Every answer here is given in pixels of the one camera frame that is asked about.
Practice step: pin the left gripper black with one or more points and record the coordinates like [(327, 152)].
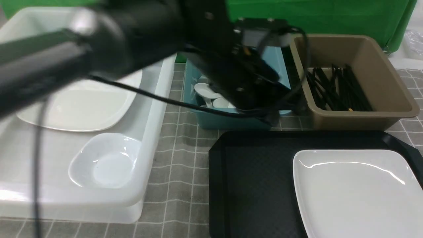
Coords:
[(244, 79)]

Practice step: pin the large white square plate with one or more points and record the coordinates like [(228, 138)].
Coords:
[(371, 193)]

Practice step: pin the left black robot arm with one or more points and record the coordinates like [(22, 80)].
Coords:
[(109, 40)]

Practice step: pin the white square plate in bin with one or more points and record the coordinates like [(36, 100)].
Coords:
[(87, 106)]

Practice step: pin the teal plastic bin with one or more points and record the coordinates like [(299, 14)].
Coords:
[(272, 55)]

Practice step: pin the pile of white spoons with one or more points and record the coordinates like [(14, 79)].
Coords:
[(212, 99)]

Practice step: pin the bundle of black chopsticks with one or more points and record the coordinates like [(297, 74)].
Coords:
[(337, 89)]

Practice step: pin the brown plastic bin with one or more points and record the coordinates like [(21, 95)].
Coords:
[(383, 87)]

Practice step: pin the black serving tray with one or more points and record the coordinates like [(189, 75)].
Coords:
[(251, 180)]

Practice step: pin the grey checked tablecloth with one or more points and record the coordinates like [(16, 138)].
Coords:
[(176, 202)]

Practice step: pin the green backdrop cloth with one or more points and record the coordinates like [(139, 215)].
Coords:
[(382, 20)]

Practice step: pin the large translucent white bin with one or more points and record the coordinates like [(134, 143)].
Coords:
[(59, 194)]

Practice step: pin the white bowl in bin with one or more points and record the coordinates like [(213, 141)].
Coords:
[(106, 161)]

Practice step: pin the clear plastic bag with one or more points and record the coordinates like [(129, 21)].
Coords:
[(414, 41)]

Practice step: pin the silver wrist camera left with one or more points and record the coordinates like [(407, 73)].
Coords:
[(252, 30)]

